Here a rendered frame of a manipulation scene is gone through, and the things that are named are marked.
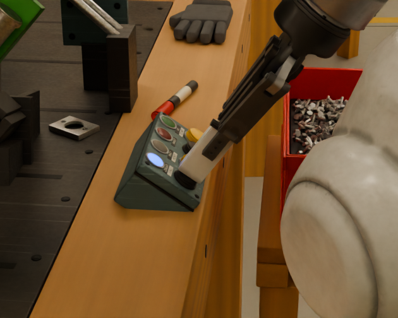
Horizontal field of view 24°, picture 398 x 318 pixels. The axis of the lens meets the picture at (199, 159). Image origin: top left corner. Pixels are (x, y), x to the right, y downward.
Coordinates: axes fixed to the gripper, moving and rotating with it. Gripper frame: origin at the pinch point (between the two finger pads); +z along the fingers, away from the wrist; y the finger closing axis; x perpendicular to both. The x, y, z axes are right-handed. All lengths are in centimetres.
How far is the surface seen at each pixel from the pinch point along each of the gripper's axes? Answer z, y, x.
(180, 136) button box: 4.5, 9.2, 2.0
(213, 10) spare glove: 6, 66, 2
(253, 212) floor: 79, 160, -55
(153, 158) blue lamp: 4.1, -0.5, 4.3
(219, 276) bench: 64, 90, -38
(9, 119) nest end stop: 12.4, 3.9, 19.6
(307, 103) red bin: 0.5, 35.9, -14.1
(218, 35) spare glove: 6, 54, 0
